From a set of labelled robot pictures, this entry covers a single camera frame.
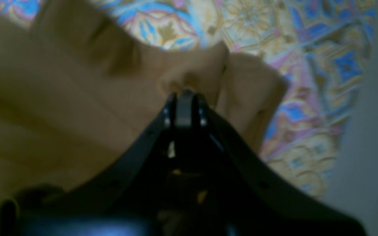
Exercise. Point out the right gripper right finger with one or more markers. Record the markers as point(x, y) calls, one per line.
point(252, 199)

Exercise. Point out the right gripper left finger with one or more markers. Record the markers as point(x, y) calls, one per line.
point(120, 201)

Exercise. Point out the brown t-shirt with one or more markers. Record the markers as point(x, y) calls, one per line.
point(76, 90)

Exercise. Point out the patterned tablecloth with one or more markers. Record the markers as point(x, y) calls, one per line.
point(320, 47)

